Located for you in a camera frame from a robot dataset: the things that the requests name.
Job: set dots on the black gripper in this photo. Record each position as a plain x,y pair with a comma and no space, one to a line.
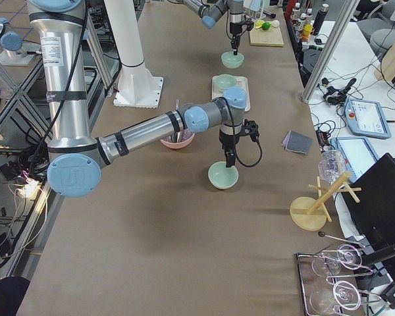
234,29
226,143

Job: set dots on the green bowl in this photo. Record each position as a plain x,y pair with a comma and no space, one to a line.
231,60
221,176
223,82

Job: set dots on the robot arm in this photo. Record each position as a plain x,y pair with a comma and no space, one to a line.
211,14
76,154

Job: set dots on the green bowl on tray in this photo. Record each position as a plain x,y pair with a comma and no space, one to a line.
223,82

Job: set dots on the green lime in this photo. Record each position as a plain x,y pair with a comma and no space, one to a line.
265,26

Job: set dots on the bamboo cutting board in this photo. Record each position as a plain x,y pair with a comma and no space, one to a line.
270,38

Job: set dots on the pink bowl with ice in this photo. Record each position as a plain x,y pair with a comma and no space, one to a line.
178,140

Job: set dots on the white garlic bulb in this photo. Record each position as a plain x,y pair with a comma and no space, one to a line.
275,23

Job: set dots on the grey folded cloth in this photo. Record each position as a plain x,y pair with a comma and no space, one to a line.
297,143

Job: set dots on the wooden mug tree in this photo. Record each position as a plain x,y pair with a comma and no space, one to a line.
311,214

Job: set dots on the blue teach pendant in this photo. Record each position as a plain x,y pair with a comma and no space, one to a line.
366,118
359,154

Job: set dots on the black monitor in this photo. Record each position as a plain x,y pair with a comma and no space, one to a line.
374,215

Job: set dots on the wine glass rack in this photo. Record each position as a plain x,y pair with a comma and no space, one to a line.
328,281

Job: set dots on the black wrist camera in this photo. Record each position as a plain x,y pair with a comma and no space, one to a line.
250,128

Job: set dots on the aluminium frame post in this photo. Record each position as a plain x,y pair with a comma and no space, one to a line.
335,35

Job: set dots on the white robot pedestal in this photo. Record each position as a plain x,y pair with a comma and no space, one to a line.
136,87

